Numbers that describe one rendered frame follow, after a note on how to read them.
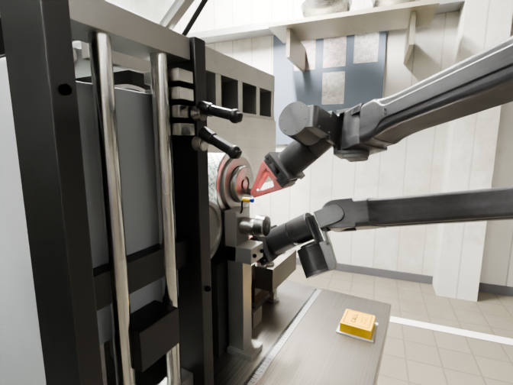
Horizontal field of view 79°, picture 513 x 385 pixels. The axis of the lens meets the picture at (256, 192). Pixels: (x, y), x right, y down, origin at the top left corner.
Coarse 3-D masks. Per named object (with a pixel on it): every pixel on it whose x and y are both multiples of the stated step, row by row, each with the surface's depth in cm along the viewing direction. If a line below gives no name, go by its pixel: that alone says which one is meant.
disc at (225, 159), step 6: (228, 156) 61; (240, 156) 65; (246, 156) 67; (222, 162) 59; (222, 168) 60; (252, 168) 70; (216, 174) 58; (222, 174) 60; (216, 180) 58; (216, 186) 58; (216, 192) 59; (216, 198) 59; (222, 198) 60; (222, 204) 60; (222, 210) 61
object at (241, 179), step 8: (240, 168) 62; (248, 168) 64; (232, 176) 61; (240, 176) 62; (248, 176) 65; (232, 184) 61; (240, 184) 62; (248, 184) 65; (232, 192) 62; (240, 192) 62; (240, 200) 63
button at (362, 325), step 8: (344, 312) 76; (352, 312) 76; (360, 312) 76; (344, 320) 72; (352, 320) 72; (360, 320) 72; (368, 320) 72; (344, 328) 71; (352, 328) 70; (360, 328) 69; (368, 328) 69; (360, 336) 70; (368, 336) 69
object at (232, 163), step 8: (232, 160) 61; (240, 160) 64; (224, 168) 60; (232, 168) 61; (224, 176) 59; (224, 184) 59; (224, 192) 60; (224, 200) 61; (232, 200) 62; (232, 208) 62
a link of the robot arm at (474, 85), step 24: (504, 48) 29; (456, 72) 33; (480, 72) 31; (504, 72) 29; (408, 96) 39; (432, 96) 36; (456, 96) 33; (480, 96) 32; (504, 96) 31; (360, 120) 48; (384, 120) 43; (408, 120) 40; (432, 120) 39; (360, 144) 48; (384, 144) 48
